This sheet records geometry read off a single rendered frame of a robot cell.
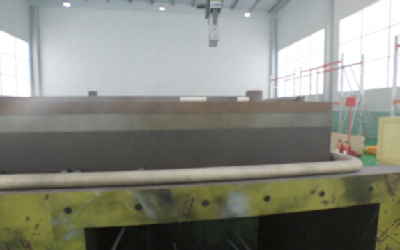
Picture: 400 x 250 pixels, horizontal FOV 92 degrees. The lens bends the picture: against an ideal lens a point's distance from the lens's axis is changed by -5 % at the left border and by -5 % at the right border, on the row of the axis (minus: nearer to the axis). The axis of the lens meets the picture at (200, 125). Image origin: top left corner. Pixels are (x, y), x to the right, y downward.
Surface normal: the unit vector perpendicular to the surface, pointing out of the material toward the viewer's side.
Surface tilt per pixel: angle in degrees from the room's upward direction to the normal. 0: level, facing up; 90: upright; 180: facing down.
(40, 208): 90
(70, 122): 90
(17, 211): 90
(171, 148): 90
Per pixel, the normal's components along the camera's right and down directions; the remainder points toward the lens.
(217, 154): 0.14, 0.08
